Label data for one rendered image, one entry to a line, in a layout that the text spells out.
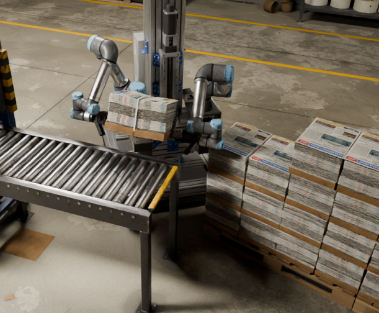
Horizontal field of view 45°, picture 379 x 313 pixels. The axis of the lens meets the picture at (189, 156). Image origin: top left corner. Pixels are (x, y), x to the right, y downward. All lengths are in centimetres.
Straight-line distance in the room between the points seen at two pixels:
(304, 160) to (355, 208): 40
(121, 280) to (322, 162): 153
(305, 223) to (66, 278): 163
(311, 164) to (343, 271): 75
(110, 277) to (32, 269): 55
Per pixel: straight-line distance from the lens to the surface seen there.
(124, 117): 283
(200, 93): 292
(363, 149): 280
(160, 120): 275
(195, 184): 367
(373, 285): 313
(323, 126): 295
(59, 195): 270
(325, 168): 276
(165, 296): 316
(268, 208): 308
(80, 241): 355
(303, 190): 290
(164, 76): 337
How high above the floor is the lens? 244
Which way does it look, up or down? 34 degrees down
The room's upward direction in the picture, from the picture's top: 3 degrees clockwise
